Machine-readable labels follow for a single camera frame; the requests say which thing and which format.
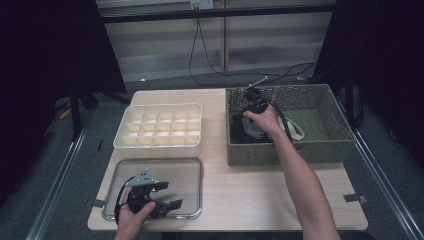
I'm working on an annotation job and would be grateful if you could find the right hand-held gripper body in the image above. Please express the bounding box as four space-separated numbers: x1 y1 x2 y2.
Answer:
241 75 270 115

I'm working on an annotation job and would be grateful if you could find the white divided storage box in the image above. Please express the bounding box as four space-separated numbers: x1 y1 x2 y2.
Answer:
112 102 203 159

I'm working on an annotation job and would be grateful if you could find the person's right hand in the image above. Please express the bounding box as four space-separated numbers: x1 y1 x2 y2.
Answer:
242 105 284 141

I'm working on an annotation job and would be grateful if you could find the clear box lid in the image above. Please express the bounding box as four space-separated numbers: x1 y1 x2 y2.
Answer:
101 157 204 222

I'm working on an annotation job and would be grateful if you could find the black horizontal bar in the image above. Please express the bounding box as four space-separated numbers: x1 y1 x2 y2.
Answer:
99 3 338 24

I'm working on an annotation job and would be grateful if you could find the black wall cable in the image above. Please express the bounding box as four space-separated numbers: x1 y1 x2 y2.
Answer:
188 18 317 87

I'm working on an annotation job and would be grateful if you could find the black sock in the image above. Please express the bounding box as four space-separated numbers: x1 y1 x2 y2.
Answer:
229 111 268 145

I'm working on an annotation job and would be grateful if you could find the black curtain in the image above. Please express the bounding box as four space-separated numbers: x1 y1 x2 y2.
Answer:
311 0 424 168
0 0 128 208

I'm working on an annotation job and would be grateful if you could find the grey tape piece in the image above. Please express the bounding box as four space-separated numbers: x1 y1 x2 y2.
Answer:
343 193 368 204
85 198 108 209

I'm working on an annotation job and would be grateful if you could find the beige sock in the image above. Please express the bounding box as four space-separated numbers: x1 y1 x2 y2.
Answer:
282 117 305 142

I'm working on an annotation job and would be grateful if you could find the person's left hand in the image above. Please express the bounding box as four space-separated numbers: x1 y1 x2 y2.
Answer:
114 200 157 239

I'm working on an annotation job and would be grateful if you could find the right hand-held gripper cable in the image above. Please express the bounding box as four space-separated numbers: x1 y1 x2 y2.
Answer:
266 101 294 141

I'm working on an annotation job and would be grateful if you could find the green woven basket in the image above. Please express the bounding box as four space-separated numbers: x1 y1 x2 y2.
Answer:
225 83 357 167

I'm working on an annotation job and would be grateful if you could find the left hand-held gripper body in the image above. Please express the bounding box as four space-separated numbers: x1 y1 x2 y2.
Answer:
124 168 168 220

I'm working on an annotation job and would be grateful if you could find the white wall socket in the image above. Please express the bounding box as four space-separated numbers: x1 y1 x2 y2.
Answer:
189 0 214 10

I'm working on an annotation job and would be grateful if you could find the metal floor rail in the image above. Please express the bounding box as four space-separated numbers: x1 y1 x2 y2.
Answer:
24 106 98 240
334 96 424 240

